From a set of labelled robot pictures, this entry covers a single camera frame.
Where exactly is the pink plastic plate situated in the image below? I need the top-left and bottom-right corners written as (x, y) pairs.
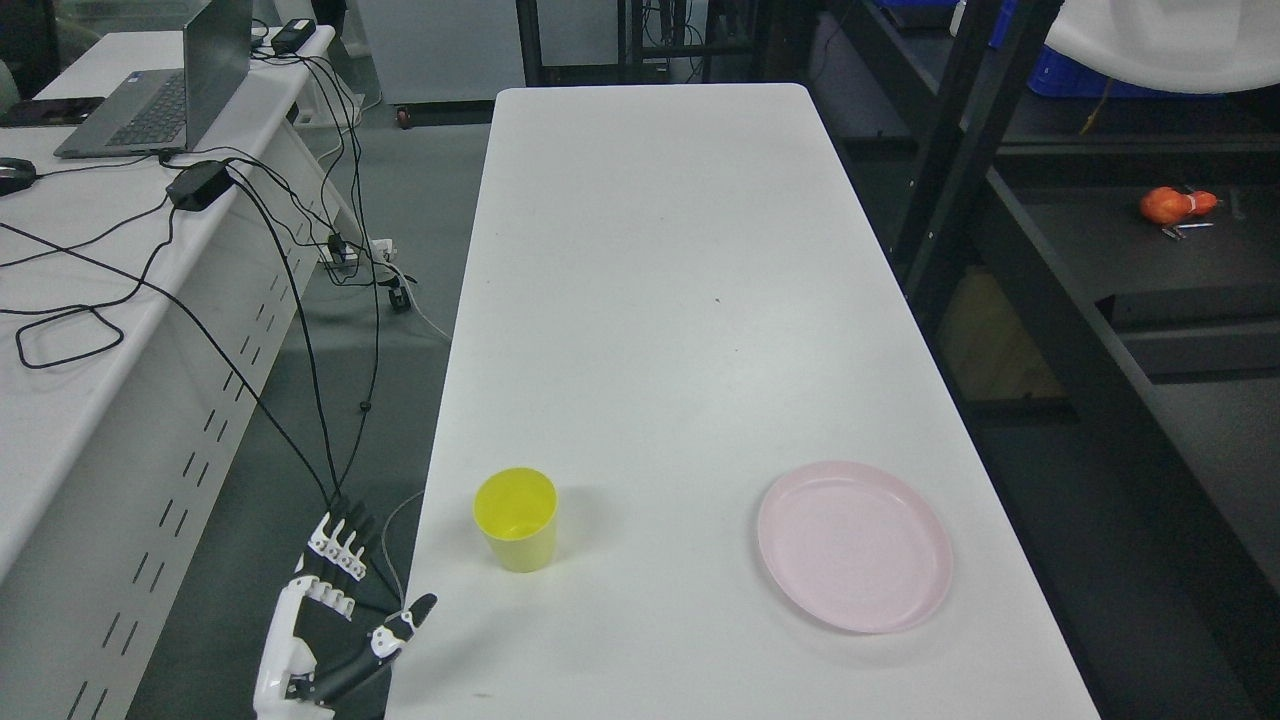
top-left (756, 461), bottom-right (954, 634)

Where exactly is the white power strip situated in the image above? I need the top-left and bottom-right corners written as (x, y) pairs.
top-left (316, 234), bottom-right (398, 270)

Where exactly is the white table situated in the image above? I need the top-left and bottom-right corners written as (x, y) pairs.
top-left (387, 85), bottom-right (1097, 719)

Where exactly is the yellow plastic cup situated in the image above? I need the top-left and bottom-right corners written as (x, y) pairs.
top-left (472, 468), bottom-right (559, 573)

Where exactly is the orange toy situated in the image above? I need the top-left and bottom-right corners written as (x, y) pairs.
top-left (1139, 186), bottom-right (1219, 225)

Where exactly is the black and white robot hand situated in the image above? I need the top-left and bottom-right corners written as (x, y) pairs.
top-left (252, 498), bottom-right (438, 719)

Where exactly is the black power adapter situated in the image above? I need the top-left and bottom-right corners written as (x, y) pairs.
top-left (270, 18), bottom-right (317, 56)
top-left (166, 160), bottom-right (232, 211)

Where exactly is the black metal shelf rack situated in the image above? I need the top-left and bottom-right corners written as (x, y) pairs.
top-left (810, 1), bottom-right (1279, 719)

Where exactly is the grey laptop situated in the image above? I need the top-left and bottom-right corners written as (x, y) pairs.
top-left (54, 1), bottom-right (253, 159)

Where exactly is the black computer mouse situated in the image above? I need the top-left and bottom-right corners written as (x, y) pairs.
top-left (0, 158), bottom-right (40, 197)

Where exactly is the white side desk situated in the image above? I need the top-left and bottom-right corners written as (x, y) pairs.
top-left (1, 61), bottom-right (355, 719)

